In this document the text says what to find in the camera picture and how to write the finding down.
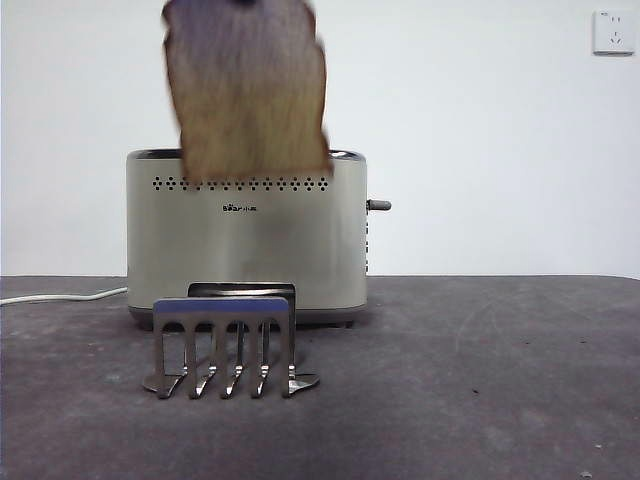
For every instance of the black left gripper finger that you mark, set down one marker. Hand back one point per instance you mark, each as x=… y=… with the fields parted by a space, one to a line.
x=245 y=2

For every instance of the seeded bread slice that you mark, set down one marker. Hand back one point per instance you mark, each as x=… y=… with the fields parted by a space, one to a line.
x=250 y=90

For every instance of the grey toaster lever knob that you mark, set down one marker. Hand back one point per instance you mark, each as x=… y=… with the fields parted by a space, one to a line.
x=381 y=205

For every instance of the cream and steel toaster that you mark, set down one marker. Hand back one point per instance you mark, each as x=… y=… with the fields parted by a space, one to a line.
x=250 y=240

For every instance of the steel toast rack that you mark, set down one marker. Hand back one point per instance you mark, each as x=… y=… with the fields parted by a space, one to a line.
x=220 y=310

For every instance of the white wall socket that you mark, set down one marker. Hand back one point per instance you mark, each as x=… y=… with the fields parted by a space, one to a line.
x=614 y=33

